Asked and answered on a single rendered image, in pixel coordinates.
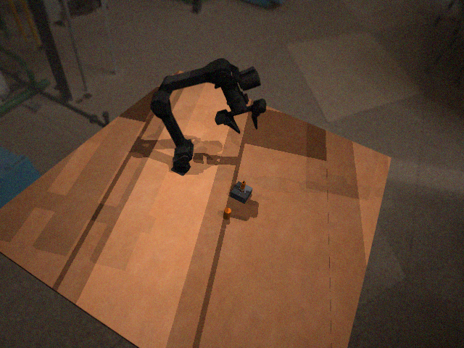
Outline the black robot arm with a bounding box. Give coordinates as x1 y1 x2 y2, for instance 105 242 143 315
151 58 261 176

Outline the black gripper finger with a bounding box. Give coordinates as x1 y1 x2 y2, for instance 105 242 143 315
223 117 240 133
252 114 260 129

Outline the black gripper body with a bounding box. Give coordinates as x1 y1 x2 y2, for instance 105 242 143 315
215 92 267 125

